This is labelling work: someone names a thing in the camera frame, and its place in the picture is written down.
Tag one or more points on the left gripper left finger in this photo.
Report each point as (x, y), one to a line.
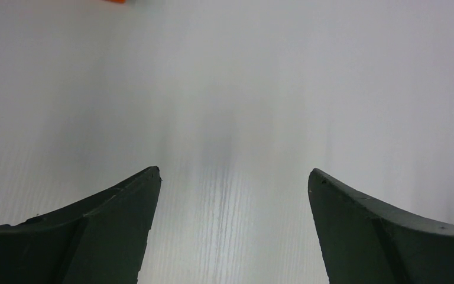
(99, 239)

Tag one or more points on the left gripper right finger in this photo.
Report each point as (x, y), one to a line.
(366, 240)

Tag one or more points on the orange folded t shirt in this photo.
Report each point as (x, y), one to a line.
(118, 1)

